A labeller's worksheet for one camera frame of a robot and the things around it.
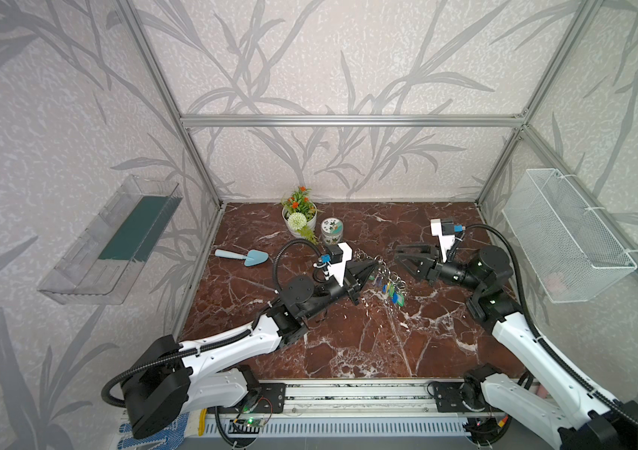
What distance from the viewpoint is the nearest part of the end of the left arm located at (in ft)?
1.93

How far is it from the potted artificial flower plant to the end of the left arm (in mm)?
370

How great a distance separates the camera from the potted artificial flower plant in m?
0.96
